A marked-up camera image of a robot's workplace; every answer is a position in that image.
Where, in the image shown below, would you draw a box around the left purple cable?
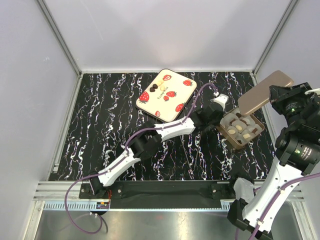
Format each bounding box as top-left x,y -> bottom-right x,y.
64,83 -> 220,235

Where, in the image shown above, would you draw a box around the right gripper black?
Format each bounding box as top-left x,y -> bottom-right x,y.
270,81 -> 317,128

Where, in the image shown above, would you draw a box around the brown tin lid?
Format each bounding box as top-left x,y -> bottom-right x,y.
238,70 -> 294,117

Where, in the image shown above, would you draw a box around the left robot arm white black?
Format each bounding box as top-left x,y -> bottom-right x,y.
89,102 -> 225,198

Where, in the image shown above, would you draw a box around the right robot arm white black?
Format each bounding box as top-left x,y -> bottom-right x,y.
227,82 -> 320,240

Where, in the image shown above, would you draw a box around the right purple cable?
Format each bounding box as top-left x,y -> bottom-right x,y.
234,87 -> 320,240

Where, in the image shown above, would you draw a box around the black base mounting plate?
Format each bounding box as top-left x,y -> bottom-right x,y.
79,180 -> 235,200

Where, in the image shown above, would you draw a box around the purple cable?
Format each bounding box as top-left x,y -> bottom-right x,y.
234,87 -> 320,240
64,83 -> 220,235

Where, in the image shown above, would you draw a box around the strawberry pattern white tray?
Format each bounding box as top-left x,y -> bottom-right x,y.
136,69 -> 197,123

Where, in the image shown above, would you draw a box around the aluminium frame rail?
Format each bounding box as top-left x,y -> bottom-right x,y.
33,181 -> 82,201

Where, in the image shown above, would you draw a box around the brown tin box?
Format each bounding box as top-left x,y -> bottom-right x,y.
217,107 -> 265,150

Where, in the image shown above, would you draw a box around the white cable duct left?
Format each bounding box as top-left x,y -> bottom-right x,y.
43,201 -> 110,211

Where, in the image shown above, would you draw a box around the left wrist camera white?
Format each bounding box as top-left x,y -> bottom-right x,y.
211,94 -> 229,111

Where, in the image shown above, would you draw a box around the black metal tongs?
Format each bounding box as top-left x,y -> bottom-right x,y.
180,133 -> 202,180

